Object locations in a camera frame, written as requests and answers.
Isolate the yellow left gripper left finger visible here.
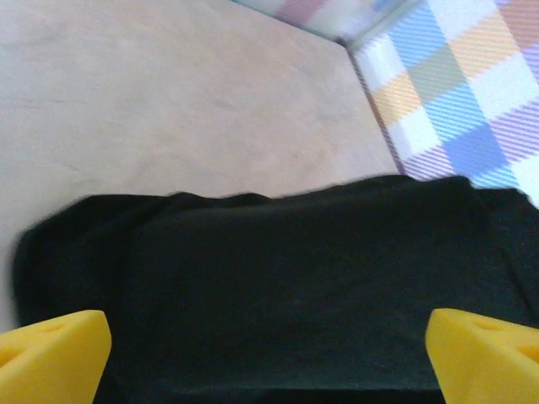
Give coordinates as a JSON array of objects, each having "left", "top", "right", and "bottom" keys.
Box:
[{"left": 0, "top": 310, "right": 113, "bottom": 404}]

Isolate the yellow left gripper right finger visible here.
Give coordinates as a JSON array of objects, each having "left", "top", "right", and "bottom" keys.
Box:
[{"left": 424, "top": 308, "right": 539, "bottom": 404}]

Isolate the black printed t-shirt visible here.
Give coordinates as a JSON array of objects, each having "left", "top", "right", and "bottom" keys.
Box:
[{"left": 10, "top": 174, "right": 539, "bottom": 404}]

